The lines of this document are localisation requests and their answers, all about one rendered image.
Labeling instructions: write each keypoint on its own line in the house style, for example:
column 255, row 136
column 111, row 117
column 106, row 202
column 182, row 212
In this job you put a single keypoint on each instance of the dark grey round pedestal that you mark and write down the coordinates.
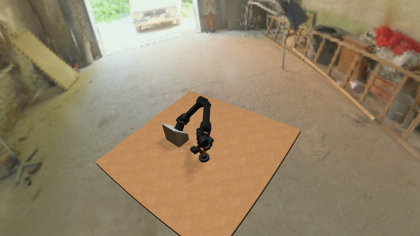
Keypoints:
column 204, row 158

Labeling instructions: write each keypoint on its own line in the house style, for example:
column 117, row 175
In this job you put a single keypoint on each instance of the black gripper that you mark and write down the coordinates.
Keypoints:
column 196, row 149

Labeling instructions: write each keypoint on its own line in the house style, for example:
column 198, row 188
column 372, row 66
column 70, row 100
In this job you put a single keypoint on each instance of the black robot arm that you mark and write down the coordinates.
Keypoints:
column 205, row 125

